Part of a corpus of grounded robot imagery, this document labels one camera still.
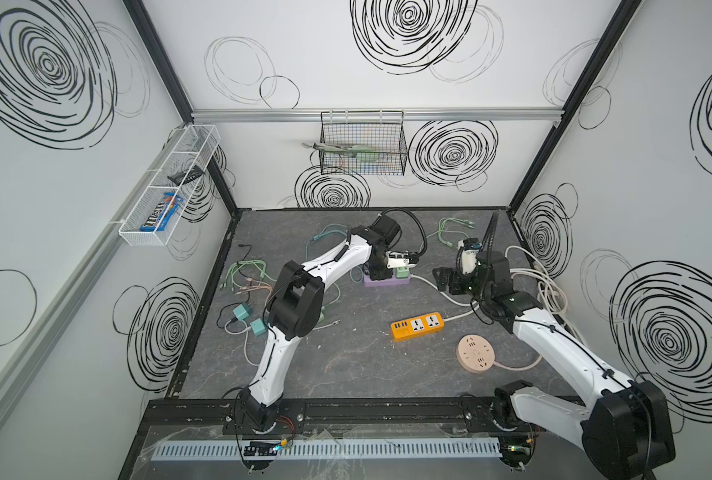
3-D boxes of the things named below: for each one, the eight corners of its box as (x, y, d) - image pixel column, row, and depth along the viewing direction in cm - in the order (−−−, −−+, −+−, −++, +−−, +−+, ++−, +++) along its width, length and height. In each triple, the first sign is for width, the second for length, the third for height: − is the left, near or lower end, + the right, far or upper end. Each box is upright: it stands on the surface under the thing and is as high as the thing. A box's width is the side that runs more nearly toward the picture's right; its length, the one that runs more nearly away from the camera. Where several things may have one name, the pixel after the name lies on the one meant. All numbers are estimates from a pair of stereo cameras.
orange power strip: (394, 343, 88) (395, 339, 85) (388, 326, 91) (389, 321, 89) (445, 330, 90) (447, 326, 88) (437, 314, 94) (440, 309, 91)
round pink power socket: (459, 372, 83) (462, 369, 80) (452, 338, 89) (455, 334, 87) (495, 372, 83) (499, 369, 80) (485, 338, 89) (489, 334, 87)
